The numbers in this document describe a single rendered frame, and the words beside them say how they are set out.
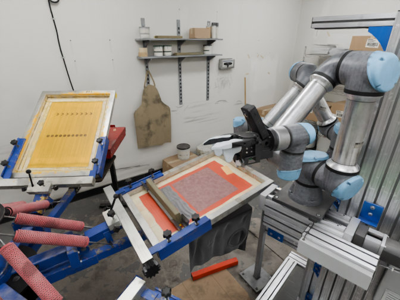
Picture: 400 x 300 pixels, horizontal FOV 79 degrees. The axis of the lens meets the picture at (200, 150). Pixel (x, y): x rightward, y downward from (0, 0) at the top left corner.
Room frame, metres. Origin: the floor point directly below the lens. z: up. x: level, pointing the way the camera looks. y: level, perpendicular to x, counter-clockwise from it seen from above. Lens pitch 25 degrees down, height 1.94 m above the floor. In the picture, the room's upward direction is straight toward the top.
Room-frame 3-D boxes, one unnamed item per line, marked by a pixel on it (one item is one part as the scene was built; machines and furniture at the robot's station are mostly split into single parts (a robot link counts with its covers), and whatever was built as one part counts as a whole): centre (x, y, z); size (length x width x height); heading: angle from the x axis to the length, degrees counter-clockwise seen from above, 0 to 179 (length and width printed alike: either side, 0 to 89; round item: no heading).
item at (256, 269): (1.49, -0.51, 0.48); 0.22 x 0.22 x 0.96; 33
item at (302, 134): (0.72, -0.31, 1.65); 0.11 x 0.08 x 0.09; 113
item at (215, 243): (1.15, -0.12, 0.79); 0.46 x 0.09 x 0.33; 123
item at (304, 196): (0.95, -0.50, 1.31); 0.15 x 0.15 x 0.10
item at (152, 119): (3.21, 0.65, 1.06); 0.53 x 0.07 x 1.05; 123
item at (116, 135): (2.11, 0.99, 1.06); 0.61 x 0.46 x 0.12; 3
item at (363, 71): (0.82, -0.55, 1.63); 0.15 x 0.12 x 0.55; 23
